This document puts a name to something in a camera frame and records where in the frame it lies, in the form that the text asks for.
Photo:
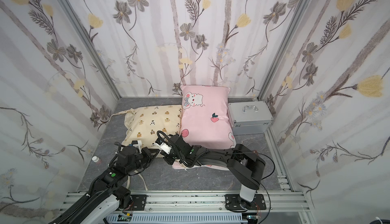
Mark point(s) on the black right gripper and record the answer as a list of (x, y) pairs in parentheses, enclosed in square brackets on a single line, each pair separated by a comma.
[(170, 152)]

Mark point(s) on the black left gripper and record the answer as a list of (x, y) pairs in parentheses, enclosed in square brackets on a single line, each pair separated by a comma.
[(146, 154)]

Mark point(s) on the cream bear print pillow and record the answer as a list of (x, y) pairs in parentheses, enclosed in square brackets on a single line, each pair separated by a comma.
[(143, 123)]

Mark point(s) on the pink cartoon pillow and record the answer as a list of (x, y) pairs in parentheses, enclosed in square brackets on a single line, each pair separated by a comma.
[(205, 122)]

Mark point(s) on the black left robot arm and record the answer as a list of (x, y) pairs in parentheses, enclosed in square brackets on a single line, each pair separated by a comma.
[(106, 192)]

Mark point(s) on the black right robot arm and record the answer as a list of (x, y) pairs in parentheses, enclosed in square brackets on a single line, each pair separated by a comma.
[(243, 163)]

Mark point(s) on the small white bottle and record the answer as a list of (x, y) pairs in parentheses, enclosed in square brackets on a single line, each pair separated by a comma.
[(96, 160)]

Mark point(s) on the silver aluminium case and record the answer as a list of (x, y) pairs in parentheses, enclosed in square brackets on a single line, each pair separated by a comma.
[(249, 117)]

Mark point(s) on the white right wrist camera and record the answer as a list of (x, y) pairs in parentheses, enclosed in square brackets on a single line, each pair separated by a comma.
[(165, 148)]

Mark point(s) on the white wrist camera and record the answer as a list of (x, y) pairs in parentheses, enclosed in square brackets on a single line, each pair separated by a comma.
[(137, 144), (165, 148)]

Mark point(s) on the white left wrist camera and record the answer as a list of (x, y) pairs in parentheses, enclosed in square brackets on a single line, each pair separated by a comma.
[(137, 144)]

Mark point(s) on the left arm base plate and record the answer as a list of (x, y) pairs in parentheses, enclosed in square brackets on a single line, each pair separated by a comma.
[(137, 203)]

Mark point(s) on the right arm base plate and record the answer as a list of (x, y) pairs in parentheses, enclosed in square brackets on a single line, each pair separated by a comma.
[(234, 203)]

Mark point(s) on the aluminium mounting rail frame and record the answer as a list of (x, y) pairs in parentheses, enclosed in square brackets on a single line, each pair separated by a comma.
[(208, 207)]

